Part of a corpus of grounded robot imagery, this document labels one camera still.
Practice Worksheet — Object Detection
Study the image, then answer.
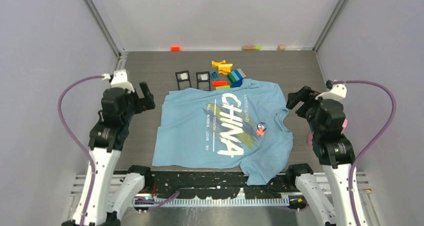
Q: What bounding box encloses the blue round brooch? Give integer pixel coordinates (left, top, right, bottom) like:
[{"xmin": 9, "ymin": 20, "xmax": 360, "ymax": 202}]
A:
[{"xmin": 257, "ymin": 122, "xmax": 267, "ymax": 131}]

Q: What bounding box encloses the pink leaf brooch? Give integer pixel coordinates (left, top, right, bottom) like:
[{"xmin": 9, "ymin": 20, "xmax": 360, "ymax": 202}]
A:
[{"xmin": 256, "ymin": 129, "xmax": 266, "ymax": 137}]

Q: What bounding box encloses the light blue printed t-shirt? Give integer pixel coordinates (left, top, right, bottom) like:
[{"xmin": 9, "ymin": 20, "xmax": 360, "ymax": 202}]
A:
[{"xmin": 152, "ymin": 79, "xmax": 294, "ymax": 185}]

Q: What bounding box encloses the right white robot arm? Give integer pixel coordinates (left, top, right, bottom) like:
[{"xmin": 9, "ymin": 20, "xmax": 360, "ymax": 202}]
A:
[{"xmin": 285, "ymin": 84, "xmax": 369, "ymax": 226}]

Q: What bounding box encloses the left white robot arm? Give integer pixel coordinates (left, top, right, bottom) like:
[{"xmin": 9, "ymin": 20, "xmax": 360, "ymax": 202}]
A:
[{"xmin": 62, "ymin": 82, "xmax": 156, "ymax": 226}]

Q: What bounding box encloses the left black brooch box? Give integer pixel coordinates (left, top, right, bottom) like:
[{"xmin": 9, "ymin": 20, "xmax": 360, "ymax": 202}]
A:
[{"xmin": 175, "ymin": 70, "xmax": 192, "ymax": 90}]

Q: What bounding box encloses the black brooch box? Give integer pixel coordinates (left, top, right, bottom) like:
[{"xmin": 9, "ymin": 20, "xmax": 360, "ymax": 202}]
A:
[
  {"xmin": 196, "ymin": 71, "xmax": 211, "ymax": 91},
  {"xmin": 175, "ymin": 70, "xmax": 192, "ymax": 90}
]

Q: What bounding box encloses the right black brooch box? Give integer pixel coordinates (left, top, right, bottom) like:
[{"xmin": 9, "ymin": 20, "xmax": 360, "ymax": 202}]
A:
[{"xmin": 196, "ymin": 71, "xmax": 211, "ymax": 91}]

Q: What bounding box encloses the pink white object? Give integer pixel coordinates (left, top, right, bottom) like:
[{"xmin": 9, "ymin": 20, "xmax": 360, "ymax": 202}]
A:
[{"xmin": 306, "ymin": 119, "xmax": 348, "ymax": 147}]

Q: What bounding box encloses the red flat block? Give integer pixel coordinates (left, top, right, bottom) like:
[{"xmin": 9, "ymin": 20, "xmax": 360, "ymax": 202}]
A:
[{"xmin": 212, "ymin": 80, "xmax": 228, "ymax": 87}]

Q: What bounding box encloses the blue figure-eight block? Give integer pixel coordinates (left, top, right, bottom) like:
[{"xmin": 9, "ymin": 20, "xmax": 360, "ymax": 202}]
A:
[{"xmin": 210, "ymin": 71, "xmax": 220, "ymax": 81}]

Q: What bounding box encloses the multicolour brick stack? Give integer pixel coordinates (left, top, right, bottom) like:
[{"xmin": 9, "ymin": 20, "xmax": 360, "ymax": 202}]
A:
[{"xmin": 227, "ymin": 69, "xmax": 246, "ymax": 88}]

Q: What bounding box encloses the lime green long block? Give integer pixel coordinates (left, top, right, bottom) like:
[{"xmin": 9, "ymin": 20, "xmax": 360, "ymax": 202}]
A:
[{"xmin": 215, "ymin": 85, "xmax": 231, "ymax": 90}]

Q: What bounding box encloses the tan arch wooden block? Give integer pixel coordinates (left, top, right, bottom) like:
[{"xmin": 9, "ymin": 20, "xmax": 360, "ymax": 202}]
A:
[{"xmin": 242, "ymin": 45, "xmax": 257, "ymax": 51}]

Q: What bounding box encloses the yellow arch block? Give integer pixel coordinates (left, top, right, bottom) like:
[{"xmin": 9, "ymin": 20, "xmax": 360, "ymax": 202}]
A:
[{"xmin": 211, "ymin": 60, "xmax": 226, "ymax": 67}]

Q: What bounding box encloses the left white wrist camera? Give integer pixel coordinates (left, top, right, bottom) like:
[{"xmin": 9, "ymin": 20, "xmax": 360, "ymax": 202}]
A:
[{"xmin": 110, "ymin": 69, "xmax": 135, "ymax": 93}]

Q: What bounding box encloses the red block by wall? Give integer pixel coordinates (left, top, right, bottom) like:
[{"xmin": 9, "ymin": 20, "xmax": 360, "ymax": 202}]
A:
[{"xmin": 170, "ymin": 46, "xmax": 181, "ymax": 51}]

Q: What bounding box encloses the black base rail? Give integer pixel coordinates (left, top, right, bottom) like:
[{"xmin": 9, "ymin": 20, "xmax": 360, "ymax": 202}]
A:
[{"xmin": 139, "ymin": 171, "xmax": 308, "ymax": 208}]

